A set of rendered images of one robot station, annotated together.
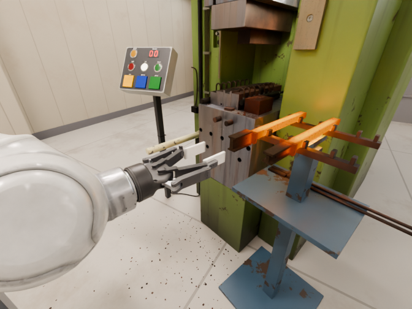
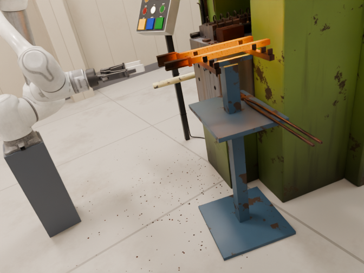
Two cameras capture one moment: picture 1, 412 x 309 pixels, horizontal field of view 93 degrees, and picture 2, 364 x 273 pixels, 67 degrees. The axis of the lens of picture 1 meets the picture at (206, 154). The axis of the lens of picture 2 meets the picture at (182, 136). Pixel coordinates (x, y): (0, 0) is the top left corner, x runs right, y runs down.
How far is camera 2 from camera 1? 0.86 m
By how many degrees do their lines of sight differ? 26
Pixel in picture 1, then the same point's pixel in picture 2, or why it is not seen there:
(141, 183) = (89, 76)
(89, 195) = (46, 58)
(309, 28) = not seen: outside the picture
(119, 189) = (78, 76)
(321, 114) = (273, 37)
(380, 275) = not seen: outside the picture
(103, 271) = (118, 183)
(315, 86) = (266, 10)
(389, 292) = not seen: outside the picture
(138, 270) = (142, 186)
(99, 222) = (49, 65)
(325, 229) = (227, 128)
